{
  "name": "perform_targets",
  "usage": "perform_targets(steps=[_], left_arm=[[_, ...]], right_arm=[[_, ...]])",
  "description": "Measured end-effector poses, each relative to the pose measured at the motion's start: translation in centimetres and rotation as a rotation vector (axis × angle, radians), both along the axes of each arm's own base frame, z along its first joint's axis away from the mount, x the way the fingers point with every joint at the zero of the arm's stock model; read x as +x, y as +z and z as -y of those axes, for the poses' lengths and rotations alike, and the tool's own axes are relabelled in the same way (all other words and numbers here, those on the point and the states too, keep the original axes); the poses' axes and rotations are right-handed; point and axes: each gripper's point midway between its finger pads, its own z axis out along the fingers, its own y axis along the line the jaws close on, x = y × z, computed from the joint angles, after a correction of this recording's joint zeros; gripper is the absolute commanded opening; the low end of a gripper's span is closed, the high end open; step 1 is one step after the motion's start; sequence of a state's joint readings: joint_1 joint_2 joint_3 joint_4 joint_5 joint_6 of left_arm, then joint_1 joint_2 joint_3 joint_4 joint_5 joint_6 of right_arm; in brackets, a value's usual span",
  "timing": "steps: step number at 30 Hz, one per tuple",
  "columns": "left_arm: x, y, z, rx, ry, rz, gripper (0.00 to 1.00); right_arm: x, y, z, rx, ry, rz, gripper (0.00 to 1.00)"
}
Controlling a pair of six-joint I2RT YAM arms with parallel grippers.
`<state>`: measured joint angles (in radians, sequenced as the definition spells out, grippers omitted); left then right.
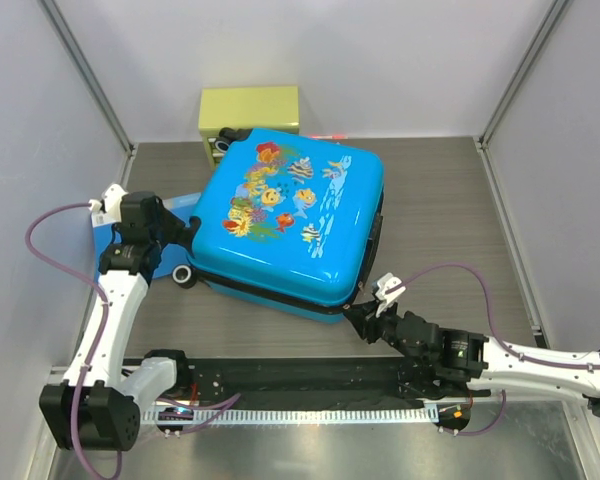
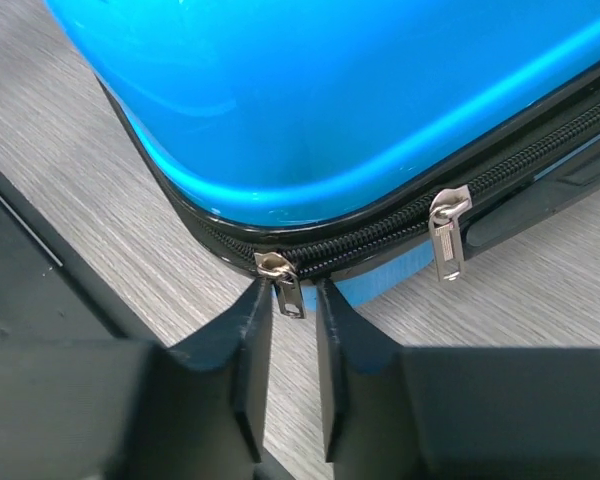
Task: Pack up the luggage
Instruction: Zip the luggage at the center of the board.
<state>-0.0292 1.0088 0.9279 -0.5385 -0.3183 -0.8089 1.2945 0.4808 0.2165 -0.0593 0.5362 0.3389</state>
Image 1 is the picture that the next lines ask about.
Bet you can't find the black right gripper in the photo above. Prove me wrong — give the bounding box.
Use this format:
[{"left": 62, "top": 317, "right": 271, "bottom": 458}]
[{"left": 344, "top": 295, "right": 401, "bottom": 350}]

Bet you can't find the blue white box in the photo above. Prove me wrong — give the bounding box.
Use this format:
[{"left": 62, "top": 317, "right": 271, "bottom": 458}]
[{"left": 91, "top": 192, "right": 201, "bottom": 279}]

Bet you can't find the blue suitcase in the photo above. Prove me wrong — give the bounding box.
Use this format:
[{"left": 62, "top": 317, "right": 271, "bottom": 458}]
[{"left": 173, "top": 127, "right": 384, "bottom": 324}]

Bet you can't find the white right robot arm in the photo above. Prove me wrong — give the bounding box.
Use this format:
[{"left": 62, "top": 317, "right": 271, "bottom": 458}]
[{"left": 344, "top": 301, "right": 600, "bottom": 418}]

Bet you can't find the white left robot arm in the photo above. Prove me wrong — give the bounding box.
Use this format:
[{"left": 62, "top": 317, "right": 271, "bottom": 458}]
[{"left": 39, "top": 184, "right": 197, "bottom": 452}]

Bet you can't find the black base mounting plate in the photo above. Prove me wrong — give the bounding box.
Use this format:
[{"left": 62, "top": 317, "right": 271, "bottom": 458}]
[{"left": 189, "top": 357, "right": 489, "bottom": 410}]

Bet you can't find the yellow-green drawer organizer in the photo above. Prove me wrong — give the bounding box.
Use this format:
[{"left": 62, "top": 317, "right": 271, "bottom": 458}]
[{"left": 198, "top": 85, "right": 300, "bottom": 170}]

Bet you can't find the marker pen red cap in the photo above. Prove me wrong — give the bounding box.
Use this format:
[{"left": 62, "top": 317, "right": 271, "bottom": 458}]
[{"left": 308, "top": 134, "right": 348, "bottom": 141}]

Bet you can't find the aluminium corner post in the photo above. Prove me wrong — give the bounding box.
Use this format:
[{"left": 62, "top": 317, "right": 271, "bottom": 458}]
[
  {"left": 477, "top": 0, "right": 576, "bottom": 149},
  {"left": 37, "top": 0, "right": 134, "bottom": 156}
]

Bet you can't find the slotted cable duct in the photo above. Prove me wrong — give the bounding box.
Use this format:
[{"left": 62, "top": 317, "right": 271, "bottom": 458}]
[{"left": 141, "top": 404, "right": 439, "bottom": 428}]

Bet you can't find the aluminium right corner post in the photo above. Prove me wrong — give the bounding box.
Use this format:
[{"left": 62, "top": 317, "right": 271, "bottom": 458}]
[{"left": 477, "top": 0, "right": 576, "bottom": 149}]

